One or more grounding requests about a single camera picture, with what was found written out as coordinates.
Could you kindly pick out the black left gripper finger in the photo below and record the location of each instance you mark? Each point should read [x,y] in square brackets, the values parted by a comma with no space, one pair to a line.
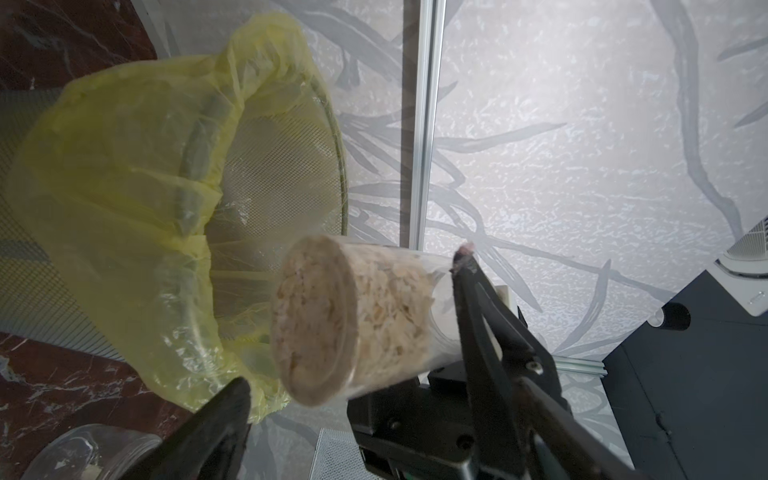
[209,445]

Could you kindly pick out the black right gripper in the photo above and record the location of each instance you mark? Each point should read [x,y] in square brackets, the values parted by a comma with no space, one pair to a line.
[512,422]

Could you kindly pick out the glass jar with oatmeal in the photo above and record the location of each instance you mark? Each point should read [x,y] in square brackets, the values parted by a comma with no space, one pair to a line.
[90,452]

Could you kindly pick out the small oatmeal jar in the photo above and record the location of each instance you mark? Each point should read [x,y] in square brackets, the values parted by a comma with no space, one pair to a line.
[350,318]

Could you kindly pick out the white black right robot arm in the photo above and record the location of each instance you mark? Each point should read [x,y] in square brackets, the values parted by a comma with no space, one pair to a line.
[690,388]

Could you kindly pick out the yellow plastic bin liner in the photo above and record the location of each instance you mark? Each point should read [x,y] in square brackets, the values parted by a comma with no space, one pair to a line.
[117,182]

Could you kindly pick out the mesh waste bin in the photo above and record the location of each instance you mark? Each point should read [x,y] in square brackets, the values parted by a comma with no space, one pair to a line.
[284,177]

